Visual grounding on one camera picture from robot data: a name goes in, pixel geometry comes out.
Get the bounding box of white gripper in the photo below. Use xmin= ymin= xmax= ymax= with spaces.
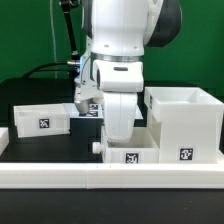
xmin=103 ymin=92 xmax=138 ymax=142

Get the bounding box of white table boundary frame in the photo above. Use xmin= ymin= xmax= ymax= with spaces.
xmin=0 ymin=127 xmax=224 ymax=190

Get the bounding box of black cable conduit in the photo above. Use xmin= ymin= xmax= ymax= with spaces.
xmin=59 ymin=0 xmax=81 ymax=58

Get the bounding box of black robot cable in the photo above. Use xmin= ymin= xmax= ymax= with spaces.
xmin=21 ymin=62 xmax=81 ymax=80

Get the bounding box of white drawer cabinet box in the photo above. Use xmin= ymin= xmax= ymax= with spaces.
xmin=144 ymin=87 xmax=224 ymax=164

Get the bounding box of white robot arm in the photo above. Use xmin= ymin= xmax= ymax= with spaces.
xmin=74 ymin=0 xmax=182 ymax=142

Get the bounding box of white fiducial marker sheet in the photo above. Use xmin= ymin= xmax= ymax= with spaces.
xmin=63 ymin=102 xmax=144 ymax=120

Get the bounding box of white front drawer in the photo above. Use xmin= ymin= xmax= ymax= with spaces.
xmin=92 ymin=127 xmax=159 ymax=164

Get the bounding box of white drawer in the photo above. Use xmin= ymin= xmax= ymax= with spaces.
xmin=13 ymin=104 xmax=70 ymax=138
xmin=92 ymin=127 xmax=159 ymax=164

